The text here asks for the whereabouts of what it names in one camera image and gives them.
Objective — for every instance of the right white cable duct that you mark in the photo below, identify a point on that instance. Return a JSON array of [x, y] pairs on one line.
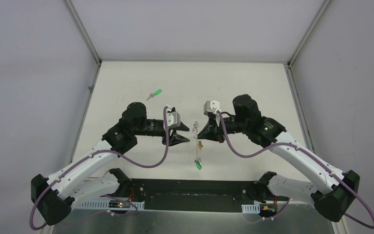
[[250, 209]]

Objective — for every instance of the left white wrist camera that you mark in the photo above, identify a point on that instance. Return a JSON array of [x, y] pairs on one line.
[[172, 118]]

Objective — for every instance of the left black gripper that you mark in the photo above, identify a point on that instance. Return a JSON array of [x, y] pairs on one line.
[[167, 132]]

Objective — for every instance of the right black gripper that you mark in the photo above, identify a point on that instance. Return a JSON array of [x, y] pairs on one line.
[[213, 130]]

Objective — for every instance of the white cable duct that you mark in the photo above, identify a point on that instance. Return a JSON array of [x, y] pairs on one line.
[[104, 204], [250, 209]]

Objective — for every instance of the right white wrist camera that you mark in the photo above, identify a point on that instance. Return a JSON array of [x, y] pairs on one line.
[[211, 107]]

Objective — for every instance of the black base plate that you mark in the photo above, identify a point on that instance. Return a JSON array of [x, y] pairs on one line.
[[193, 195]]

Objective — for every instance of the aluminium frame post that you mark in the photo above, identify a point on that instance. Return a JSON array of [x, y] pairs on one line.
[[324, 68], [88, 74]]

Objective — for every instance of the left white cable duct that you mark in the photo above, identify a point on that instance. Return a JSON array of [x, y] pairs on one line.
[[104, 204]]

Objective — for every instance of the right aluminium frame post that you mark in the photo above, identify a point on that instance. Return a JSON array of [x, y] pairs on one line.
[[324, 68]]

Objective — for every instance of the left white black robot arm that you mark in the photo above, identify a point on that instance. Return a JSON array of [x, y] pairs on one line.
[[56, 195]]

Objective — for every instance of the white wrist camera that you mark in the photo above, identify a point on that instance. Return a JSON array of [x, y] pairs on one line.
[[172, 118], [211, 107]]

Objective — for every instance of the green tagged loose key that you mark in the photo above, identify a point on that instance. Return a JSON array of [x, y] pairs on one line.
[[151, 95]]

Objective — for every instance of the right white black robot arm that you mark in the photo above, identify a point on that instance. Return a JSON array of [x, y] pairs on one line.
[[329, 189]]

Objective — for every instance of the left aluminium frame post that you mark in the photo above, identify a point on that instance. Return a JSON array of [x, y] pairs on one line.
[[88, 74]]

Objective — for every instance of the large wire keyring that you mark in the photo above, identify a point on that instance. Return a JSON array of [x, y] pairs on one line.
[[195, 131]]

